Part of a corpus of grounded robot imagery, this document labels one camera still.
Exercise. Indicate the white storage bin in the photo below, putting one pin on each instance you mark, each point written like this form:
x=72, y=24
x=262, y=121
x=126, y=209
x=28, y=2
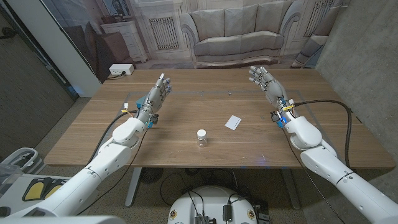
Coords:
x=25, y=158

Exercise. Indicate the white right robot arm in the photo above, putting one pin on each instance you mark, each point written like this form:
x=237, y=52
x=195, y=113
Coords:
x=342, y=180

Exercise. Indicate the black yellow foot pedal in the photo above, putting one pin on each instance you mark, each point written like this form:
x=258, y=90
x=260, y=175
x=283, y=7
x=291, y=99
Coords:
x=34, y=190

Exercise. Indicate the grey metal table leg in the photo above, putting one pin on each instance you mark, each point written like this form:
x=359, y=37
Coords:
x=290, y=189
x=133, y=186

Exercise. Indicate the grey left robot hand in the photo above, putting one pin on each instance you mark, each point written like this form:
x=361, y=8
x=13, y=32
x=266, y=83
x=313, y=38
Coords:
x=154, y=99

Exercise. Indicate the black round fan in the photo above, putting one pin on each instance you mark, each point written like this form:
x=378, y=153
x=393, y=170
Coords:
x=151, y=175

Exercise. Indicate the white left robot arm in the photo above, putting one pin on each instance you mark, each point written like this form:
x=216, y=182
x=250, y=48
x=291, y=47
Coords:
x=93, y=174

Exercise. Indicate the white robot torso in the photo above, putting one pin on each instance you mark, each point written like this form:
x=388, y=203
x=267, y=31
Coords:
x=213, y=202

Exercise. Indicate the teal block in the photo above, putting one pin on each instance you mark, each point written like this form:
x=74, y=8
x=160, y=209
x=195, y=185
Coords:
x=140, y=101

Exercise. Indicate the printed living room backdrop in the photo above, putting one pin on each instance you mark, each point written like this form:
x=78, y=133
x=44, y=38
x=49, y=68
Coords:
x=236, y=34

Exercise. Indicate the black adapter on torso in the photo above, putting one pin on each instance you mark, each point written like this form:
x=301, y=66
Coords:
x=227, y=213

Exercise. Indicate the white partition panel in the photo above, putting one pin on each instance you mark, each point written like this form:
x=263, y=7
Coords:
x=59, y=46

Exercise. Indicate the white card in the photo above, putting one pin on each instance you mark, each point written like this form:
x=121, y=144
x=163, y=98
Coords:
x=233, y=122

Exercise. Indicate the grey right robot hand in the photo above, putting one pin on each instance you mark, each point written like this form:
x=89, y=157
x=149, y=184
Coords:
x=273, y=88

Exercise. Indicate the clear bottle with white cap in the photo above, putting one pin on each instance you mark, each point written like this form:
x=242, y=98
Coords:
x=202, y=138

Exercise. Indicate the white power strip box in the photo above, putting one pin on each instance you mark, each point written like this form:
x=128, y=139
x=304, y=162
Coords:
x=121, y=68

